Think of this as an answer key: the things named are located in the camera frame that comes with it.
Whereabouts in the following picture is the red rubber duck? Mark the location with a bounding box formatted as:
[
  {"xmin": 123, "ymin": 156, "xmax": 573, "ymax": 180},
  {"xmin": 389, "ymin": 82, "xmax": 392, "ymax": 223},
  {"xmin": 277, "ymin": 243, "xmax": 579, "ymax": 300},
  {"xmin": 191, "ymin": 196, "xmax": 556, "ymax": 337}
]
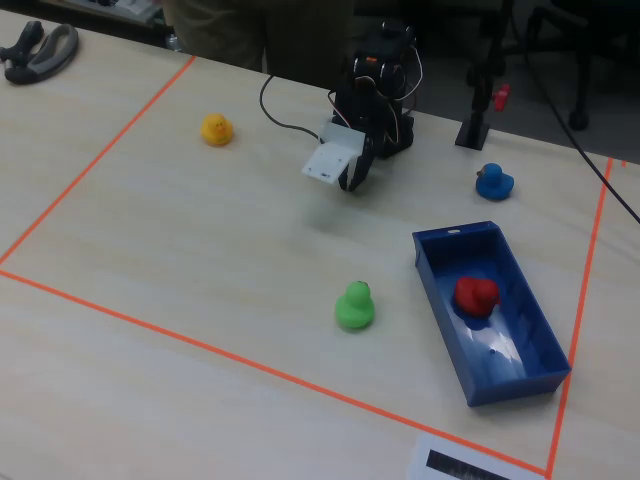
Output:
[{"xmin": 453, "ymin": 276, "xmax": 503, "ymax": 318}]

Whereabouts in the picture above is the yellow rubber duck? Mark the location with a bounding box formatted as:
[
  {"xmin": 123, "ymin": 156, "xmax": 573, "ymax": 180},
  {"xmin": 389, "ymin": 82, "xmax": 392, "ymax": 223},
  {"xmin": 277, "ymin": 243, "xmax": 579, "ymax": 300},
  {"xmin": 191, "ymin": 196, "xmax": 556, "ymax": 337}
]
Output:
[{"xmin": 200, "ymin": 113, "xmax": 235, "ymax": 148}]

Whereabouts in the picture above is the gray and black hand tool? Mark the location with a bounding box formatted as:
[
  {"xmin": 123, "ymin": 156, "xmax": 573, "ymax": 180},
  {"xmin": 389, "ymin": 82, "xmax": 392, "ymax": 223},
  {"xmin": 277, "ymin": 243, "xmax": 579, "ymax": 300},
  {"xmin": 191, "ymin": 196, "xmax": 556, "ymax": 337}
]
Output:
[{"xmin": 0, "ymin": 20, "xmax": 80, "ymax": 86}]

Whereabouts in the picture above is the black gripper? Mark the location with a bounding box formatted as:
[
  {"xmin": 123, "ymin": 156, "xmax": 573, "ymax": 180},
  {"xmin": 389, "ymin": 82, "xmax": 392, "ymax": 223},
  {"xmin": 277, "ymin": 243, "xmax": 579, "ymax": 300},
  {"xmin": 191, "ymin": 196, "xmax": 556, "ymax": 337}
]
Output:
[{"xmin": 332, "ymin": 92, "xmax": 399, "ymax": 194}]

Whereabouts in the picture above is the orange tape line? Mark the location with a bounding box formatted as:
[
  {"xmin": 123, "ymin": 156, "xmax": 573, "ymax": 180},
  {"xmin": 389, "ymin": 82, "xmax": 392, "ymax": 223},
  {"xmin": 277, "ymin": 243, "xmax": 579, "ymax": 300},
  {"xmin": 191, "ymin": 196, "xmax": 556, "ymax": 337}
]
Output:
[
  {"xmin": 544, "ymin": 156, "xmax": 615, "ymax": 479},
  {"xmin": 0, "ymin": 268, "xmax": 550, "ymax": 476},
  {"xmin": 0, "ymin": 54, "xmax": 198, "ymax": 266}
]

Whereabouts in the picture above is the white printed paper sheet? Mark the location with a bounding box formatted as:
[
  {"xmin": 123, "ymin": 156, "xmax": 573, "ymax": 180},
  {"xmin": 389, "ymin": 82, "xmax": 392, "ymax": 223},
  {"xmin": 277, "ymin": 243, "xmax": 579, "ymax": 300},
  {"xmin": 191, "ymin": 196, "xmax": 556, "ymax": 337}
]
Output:
[{"xmin": 406, "ymin": 433, "xmax": 547, "ymax": 480}]

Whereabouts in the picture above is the thin black cable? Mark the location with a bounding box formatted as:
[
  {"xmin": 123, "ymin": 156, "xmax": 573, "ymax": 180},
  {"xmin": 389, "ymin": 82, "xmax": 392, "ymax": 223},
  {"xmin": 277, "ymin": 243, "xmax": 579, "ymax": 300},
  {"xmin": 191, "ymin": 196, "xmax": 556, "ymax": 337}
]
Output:
[{"xmin": 519, "ymin": 44, "xmax": 640, "ymax": 225}]

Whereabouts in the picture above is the black cable on table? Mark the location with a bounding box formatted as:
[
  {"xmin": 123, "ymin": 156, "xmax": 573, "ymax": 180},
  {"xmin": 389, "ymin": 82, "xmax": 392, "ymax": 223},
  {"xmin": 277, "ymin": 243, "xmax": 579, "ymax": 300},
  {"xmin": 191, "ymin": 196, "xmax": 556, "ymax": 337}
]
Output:
[{"xmin": 258, "ymin": 74, "xmax": 324, "ymax": 142}]

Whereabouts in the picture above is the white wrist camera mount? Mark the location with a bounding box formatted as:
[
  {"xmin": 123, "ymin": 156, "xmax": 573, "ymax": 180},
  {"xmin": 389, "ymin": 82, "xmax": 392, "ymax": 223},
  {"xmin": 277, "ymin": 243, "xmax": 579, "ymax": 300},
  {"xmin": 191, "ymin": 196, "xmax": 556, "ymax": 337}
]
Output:
[{"xmin": 300, "ymin": 119, "xmax": 366, "ymax": 187}]

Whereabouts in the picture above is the blue plastic box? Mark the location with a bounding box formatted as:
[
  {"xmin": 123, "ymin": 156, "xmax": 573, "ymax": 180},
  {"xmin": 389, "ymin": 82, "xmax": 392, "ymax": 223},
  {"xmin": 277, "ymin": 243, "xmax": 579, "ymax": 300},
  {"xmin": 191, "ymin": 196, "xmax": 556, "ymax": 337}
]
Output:
[{"xmin": 411, "ymin": 220, "xmax": 573, "ymax": 408}]

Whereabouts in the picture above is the black office chair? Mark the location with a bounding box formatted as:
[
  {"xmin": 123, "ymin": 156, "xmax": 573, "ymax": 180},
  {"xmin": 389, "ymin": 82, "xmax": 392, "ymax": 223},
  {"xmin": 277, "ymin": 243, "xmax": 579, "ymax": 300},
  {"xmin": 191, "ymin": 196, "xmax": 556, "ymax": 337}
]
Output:
[{"xmin": 519, "ymin": 0, "xmax": 640, "ymax": 132}]

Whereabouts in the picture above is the black camera stand pole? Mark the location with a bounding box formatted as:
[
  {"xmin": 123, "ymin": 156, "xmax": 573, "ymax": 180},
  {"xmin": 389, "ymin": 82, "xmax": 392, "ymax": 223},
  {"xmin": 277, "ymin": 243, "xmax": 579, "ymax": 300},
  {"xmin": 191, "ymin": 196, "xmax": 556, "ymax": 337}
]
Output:
[{"xmin": 454, "ymin": 0, "xmax": 517, "ymax": 150}]

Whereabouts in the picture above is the green rubber duck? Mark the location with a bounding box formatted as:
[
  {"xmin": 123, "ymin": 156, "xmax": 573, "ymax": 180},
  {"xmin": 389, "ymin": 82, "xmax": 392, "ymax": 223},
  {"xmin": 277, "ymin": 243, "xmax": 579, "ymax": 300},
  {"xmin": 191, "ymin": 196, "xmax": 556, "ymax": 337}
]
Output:
[{"xmin": 333, "ymin": 280, "xmax": 376, "ymax": 333}]

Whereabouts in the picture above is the blue rubber duck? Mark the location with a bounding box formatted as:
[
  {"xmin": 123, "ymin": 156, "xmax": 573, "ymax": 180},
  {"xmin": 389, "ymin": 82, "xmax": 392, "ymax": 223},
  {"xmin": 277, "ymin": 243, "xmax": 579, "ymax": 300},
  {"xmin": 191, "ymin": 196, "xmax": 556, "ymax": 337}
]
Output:
[{"xmin": 474, "ymin": 161, "xmax": 517, "ymax": 203}]

